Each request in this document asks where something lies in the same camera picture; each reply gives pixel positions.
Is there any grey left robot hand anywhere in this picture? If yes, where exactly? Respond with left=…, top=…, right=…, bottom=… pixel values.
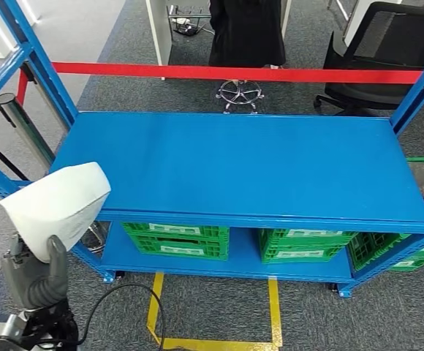
left=0, top=233, right=70, bottom=312

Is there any white mirror housing part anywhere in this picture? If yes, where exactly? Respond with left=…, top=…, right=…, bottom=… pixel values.
left=0, top=162, right=112, bottom=265

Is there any blue metal shelf rack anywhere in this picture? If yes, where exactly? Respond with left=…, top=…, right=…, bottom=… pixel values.
left=0, top=0, right=424, bottom=299

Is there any thin black rod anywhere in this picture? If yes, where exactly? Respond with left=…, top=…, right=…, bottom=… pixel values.
left=0, top=129, right=29, bottom=183

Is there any chrome barrier stanchion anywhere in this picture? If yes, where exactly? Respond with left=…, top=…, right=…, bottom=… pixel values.
left=0, top=91, right=111, bottom=254

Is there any yellow floor tape outline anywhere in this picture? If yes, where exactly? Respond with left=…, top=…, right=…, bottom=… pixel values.
left=146, top=272, right=283, bottom=351

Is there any chrome star chair base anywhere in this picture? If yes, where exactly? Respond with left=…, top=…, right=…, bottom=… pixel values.
left=215, top=78, right=265, bottom=116

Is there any red barrier belt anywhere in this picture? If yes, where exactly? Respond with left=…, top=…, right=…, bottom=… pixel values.
left=15, top=61, right=424, bottom=107

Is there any person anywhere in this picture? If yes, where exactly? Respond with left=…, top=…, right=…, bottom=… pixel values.
left=207, top=0, right=287, bottom=69

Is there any black office chair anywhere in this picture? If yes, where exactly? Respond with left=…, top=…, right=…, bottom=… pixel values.
left=313, top=1, right=424, bottom=118

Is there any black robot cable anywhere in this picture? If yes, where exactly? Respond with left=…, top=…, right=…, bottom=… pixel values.
left=75, top=282, right=168, bottom=351

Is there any tangled cables and adapter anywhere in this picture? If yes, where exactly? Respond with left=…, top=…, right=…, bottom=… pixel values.
left=168, top=4, right=215, bottom=38

